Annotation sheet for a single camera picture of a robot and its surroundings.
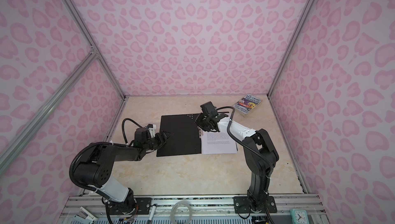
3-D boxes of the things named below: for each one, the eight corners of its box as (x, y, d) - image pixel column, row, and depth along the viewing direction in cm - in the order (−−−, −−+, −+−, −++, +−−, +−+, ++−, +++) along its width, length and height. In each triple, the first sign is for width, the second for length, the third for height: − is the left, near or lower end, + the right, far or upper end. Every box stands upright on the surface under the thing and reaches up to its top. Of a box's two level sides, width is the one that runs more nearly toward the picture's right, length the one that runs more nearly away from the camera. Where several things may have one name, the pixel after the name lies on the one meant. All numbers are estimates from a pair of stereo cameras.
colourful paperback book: (246, 117, 108) (247, 115, 106) (232, 106, 114) (232, 104, 113) (263, 103, 116) (264, 101, 114) (249, 94, 122) (249, 92, 121)
